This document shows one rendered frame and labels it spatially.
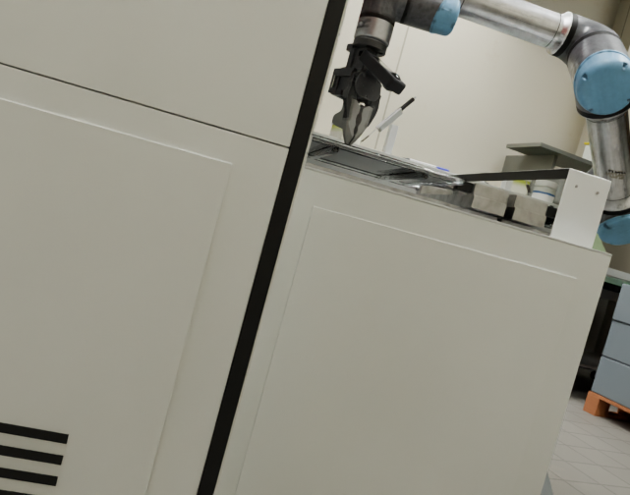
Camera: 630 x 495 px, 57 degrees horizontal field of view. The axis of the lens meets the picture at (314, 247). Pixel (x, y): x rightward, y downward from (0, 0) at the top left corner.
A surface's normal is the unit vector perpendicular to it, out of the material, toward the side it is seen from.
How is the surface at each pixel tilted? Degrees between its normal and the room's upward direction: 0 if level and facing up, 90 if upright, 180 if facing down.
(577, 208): 90
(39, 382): 90
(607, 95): 127
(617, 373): 90
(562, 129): 90
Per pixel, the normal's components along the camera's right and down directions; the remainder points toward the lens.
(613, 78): -0.20, 0.61
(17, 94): 0.18, 0.10
